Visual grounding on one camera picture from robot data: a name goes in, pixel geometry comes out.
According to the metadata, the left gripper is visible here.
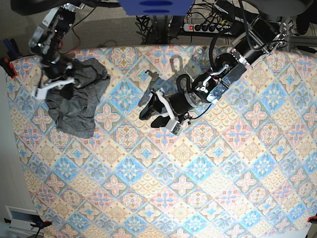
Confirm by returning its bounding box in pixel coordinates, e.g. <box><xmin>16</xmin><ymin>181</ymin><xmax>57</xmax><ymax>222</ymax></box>
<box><xmin>139</xmin><ymin>74</ymin><xmax>220</xmax><ymax>135</ymax></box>

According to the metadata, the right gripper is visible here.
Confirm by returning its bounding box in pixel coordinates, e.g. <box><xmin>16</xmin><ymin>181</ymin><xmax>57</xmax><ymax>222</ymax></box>
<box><xmin>30</xmin><ymin>35</ymin><xmax>75</xmax><ymax>100</ymax></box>

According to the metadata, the grey t-shirt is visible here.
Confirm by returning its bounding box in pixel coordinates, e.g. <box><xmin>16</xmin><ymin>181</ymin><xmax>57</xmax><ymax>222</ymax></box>
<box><xmin>45</xmin><ymin>58</ymin><xmax>110</xmax><ymax>139</ymax></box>

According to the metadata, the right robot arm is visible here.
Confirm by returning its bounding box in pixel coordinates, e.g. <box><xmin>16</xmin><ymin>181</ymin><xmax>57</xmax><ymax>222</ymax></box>
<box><xmin>29</xmin><ymin>2</ymin><xmax>80</xmax><ymax>100</ymax></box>

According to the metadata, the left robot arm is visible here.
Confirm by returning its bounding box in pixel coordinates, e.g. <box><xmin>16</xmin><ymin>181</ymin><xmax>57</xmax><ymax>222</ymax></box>
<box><xmin>139</xmin><ymin>0</ymin><xmax>311</xmax><ymax>135</ymax></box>

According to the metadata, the red black clamp left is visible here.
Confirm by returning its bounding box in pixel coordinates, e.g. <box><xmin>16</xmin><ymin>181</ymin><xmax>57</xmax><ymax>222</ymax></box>
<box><xmin>0</xmin><ymin>39</ymin><xmax>20</xmax><ymax>78</ymax></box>

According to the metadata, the power strip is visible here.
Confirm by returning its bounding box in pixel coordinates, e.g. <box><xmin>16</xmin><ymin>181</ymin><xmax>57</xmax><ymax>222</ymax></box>
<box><xmin>183</xmin><ymin>23</ymin><xmax>230</xmax><ymax>34</ymax></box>

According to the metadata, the patterned tablecloth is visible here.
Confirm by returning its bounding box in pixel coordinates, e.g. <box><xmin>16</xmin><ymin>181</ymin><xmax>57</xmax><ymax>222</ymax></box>
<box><xmin>6</xmin><ymin>46</ymin><xmax>317</xmax><ymax>238</ymax></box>

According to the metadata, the red clamp bottom left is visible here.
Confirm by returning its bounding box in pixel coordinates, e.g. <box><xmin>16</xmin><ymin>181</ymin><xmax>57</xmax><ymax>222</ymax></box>
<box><xmin>30</xmin><ymin>220</ymin><xmax>52</xmax><ymax>230</ymax></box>

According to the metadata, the red clamp bottom right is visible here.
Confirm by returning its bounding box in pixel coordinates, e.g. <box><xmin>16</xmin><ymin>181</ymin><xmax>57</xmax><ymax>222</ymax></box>
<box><xmin>307</xmin><ymin>215</ymin><xmax>317</xmax><ymax>224</ymax></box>

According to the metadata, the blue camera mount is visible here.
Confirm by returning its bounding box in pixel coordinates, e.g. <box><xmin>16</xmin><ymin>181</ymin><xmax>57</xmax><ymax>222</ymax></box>
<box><xmin>118</xmin><ymin>0</ymin><xmax>194</xmax><ymax>16</ymax></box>

